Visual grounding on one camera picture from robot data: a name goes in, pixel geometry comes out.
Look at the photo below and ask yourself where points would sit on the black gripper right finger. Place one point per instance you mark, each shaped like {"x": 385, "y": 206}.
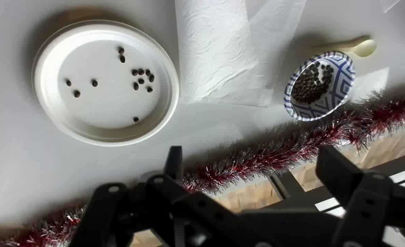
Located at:
{"x": 370, "y": 200}

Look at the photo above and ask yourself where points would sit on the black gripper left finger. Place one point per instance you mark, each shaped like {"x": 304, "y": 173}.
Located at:
{"x": 109, "y": 210}

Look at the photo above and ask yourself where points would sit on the white round plate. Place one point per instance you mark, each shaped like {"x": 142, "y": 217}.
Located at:
{"x": 105, "y": 104}

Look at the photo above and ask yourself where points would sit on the dark coffee bean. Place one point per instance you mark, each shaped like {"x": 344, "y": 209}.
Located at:
{"x": 148, "y": 89}
{"x": 134, "y": 71}
{"x": 67, "y": 82}
{"x": 135, "y": 119}
{"x": 93, "y": 82}
{"x": 140, "y": 80}
{"x": 75, "y": 93}
{"x": 151, "y": 78}
{"x": 122, "y": 58}
{"x": 140, "y": 71}
{"x": 119, "y": 49}
{"x": 148, "y": 71}
{"x": 135, "y": 85}

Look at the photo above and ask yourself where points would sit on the red silver tinsel garland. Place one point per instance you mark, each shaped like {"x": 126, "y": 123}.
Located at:
{"x": 256, "y": 158}

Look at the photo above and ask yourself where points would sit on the pile of coffee beans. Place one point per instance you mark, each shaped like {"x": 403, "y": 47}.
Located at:
{"x": 308, "y": 84}

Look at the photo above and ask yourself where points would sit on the pale yellow plastic spoon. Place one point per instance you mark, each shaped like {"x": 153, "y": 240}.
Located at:
{"x": 363, "y": 47}

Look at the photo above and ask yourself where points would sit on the small white paper napkin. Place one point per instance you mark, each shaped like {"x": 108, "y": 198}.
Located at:
{"x": 210, "y": 45}

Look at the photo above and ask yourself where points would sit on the large folded white napkin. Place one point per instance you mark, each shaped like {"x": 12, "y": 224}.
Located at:
{"x": 278, "y": 27}

